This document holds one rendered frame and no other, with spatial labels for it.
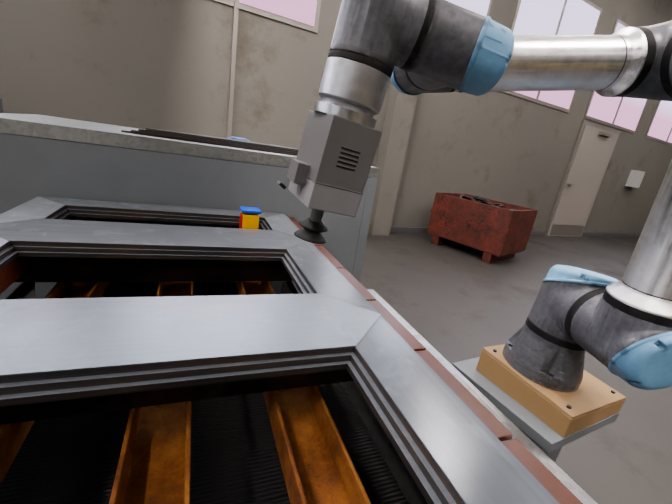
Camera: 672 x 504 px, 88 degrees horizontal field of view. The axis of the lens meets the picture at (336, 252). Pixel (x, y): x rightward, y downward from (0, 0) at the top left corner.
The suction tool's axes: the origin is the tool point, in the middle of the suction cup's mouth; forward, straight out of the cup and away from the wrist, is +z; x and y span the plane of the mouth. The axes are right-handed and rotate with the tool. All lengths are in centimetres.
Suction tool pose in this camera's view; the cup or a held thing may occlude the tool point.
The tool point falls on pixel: (310, 237)
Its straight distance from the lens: 46.2
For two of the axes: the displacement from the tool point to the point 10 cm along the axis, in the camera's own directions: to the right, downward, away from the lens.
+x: 8.8, 1.3, 4.6
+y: 3.8, 4.0, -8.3
